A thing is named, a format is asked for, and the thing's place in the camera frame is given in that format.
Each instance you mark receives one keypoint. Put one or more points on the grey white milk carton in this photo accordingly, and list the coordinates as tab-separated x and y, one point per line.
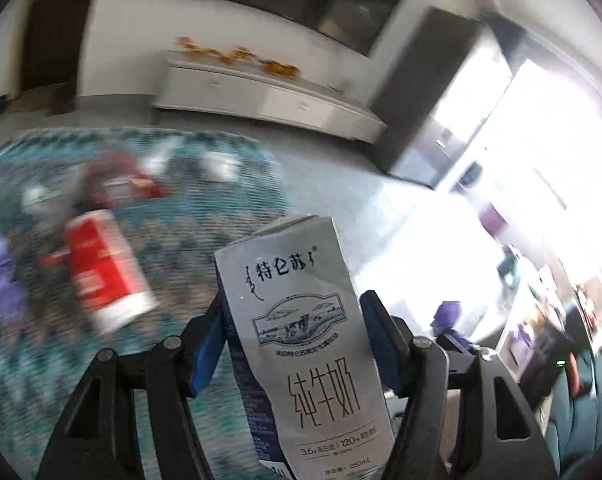
306	360

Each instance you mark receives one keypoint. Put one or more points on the grey white crumpled wrapper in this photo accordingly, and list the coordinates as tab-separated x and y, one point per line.
46	205

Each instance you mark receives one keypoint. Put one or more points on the purple toy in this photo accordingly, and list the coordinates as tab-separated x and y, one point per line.
1	280

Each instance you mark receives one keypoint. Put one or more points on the teal zigzag blanket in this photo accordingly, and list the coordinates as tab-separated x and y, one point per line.
181	250

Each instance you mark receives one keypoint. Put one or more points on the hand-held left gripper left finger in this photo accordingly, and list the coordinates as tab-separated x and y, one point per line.
206	355

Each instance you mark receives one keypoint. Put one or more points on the red snack packet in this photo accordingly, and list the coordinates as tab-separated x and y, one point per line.
126	185

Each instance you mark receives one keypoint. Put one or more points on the long golden dragon figurine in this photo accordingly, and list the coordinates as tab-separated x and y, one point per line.
187	46

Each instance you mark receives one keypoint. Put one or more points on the crumpled white tissue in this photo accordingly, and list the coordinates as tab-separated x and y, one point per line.
220	166

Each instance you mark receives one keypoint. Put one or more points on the red white drink can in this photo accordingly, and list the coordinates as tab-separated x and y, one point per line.
101	265

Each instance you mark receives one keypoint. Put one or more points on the short golden dragon figurine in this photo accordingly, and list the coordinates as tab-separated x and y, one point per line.
228	55

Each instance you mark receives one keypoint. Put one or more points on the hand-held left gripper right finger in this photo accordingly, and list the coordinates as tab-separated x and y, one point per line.
381	340

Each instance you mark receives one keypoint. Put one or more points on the white plastic wrapper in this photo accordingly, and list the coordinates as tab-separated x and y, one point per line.
158	156

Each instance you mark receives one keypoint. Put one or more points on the dark brown door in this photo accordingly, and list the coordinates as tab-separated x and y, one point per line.
56	35

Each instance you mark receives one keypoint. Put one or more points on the purple stool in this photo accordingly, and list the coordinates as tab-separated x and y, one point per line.
493	222

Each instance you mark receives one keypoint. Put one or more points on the grey refrigerator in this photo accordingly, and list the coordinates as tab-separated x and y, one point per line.
431	100

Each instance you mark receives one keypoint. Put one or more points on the black wall television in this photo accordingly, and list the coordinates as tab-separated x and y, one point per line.
291	0

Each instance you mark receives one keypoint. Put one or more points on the golden tiger figurine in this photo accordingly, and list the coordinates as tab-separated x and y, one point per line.
281	68

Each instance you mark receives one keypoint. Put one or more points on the white tv cabinet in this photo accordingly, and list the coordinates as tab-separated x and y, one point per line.
261	97

